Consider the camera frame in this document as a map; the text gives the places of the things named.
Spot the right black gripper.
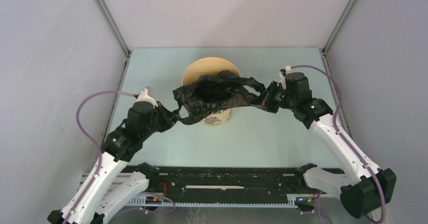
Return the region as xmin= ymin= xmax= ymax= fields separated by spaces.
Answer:
xmin=249 ymin=81 xmax=296 ymax=114

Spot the black trash bag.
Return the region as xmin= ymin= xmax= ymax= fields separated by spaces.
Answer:
xmin=173 ymin=70 xmax=266 ymax=125

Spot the yellow capybara trash bin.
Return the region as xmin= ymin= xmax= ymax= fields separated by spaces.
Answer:
xmin=182 ymin=57 xmax=240 ymax=127

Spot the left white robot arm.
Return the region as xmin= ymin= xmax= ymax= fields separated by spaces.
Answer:
xmin=47 ymin=101 xmax=180 ymax=223

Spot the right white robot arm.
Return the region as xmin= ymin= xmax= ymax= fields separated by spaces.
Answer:
xmin=251 ymin=72 xmax=397 ymax=223

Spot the small electronics board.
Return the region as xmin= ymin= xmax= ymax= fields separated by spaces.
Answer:
xmin=145 ymin=196 xmax=163 ymax=204

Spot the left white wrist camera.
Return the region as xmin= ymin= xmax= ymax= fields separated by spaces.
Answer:
xmin=136 ymin=86 xmax=158 ymax=107

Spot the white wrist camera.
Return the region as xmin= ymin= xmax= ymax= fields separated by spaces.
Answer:
xmin=279 ymin=66 xmax=292 ymax=90
xmin=136 ymin=86 xmax=158 ymax=107

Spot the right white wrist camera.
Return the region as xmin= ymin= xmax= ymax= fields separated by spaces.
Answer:
xmin=279 ymin=66 xmax=292 ymax=90

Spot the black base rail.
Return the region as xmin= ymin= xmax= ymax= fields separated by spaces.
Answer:
xmin=133 ymin=164 xmax=345 ymax=205

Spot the right aluminium frame post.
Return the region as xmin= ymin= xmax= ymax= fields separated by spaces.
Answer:
xmin=322 ymin=0 xmax=358 ymax=55

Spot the aluminium frame post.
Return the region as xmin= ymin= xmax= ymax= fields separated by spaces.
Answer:
xmin=94 ymin=0 xmax=131 ymax=57
xmin=322 ymin=0 xmax=358 ymax=55

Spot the white cable duct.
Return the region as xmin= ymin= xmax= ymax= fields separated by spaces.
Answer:
xmin=125 ymin=195 xmax=316 ymax=209

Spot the left aluminium frame post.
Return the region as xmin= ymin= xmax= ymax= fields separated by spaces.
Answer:
xmin=94 ymin=0 xmax=131 ymax=57

